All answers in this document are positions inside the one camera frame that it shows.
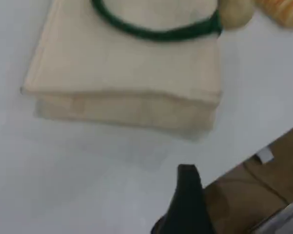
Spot striped spiral bread loaf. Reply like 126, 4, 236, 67
255, 0, 293, 28

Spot brown cardboard box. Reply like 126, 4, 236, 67
202, 121, 293, 234

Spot white canvas bag green handles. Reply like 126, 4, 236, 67
20, 0, 225, 142

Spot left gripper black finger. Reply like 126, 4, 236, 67
150, 163, 218, 234

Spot grey metal frame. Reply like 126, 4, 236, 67
245, 201, 293, 234

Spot beige round bun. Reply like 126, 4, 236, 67
219, 0, 255, 29

